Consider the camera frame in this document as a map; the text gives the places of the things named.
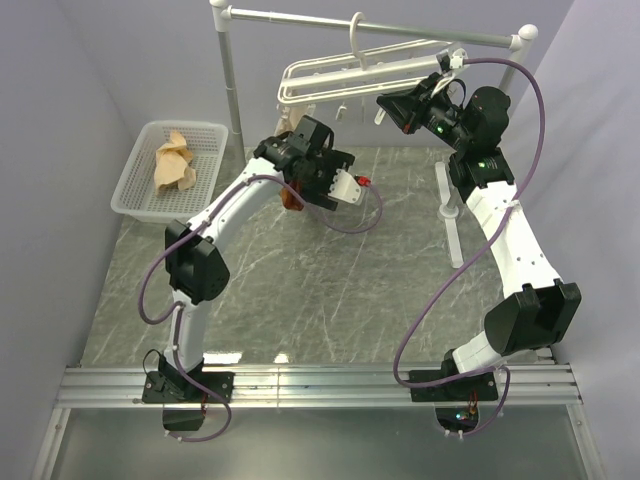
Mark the beige underwear hanging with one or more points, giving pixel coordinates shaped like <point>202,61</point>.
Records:
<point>290,117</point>

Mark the white plastic basket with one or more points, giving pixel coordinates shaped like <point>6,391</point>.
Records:
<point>135,195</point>

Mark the white drying rack stand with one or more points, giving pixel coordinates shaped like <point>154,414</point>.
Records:
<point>369,35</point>

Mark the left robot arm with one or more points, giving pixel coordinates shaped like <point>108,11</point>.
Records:
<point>193,255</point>

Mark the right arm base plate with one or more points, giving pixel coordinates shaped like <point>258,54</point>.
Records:
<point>480,387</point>

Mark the aluminium mounting rail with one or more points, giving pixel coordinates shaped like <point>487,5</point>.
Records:
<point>283,386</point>

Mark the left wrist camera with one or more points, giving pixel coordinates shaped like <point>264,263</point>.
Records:
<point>348,188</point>

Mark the orange underwear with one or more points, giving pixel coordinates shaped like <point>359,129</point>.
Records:
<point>289,200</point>

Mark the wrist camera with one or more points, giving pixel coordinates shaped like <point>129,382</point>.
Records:
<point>348,188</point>
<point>451,64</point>

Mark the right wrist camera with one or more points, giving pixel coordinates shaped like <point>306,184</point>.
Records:
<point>451,64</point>

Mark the white clip hanger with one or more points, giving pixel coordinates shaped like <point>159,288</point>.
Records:
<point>359,73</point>

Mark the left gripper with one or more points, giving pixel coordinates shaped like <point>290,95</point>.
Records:
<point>320,196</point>

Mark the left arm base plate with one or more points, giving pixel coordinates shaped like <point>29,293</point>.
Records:
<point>160,389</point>

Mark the beige underwear in basket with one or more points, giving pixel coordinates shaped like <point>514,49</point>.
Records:
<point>173,165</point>

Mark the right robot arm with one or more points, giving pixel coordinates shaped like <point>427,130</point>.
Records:
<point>538,306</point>

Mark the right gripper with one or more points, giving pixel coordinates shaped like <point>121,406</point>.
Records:
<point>408,108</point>

